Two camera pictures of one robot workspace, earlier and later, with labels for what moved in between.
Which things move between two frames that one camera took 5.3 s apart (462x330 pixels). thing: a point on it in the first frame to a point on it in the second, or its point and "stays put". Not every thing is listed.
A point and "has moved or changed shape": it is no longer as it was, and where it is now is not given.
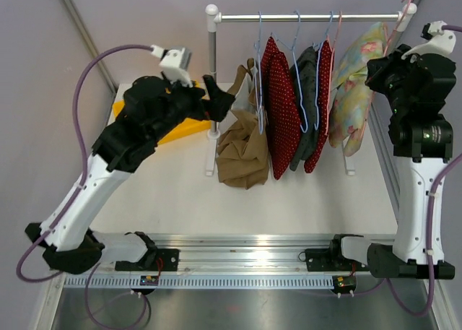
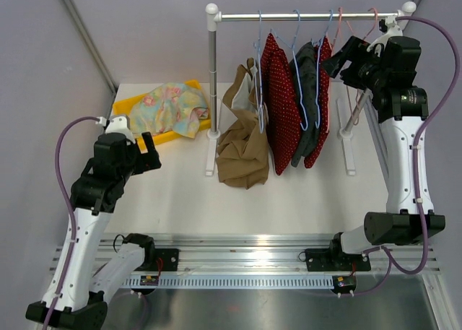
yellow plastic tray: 189,128 stays put
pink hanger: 388,43 to 359,90
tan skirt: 242,159 stays put
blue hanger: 297,69 stays put
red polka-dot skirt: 281,109 stays put
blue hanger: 319,45 stays put
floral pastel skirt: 351,90 has moved or changed shape
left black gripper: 214,108 to 146,161
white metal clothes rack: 404,16 stays put
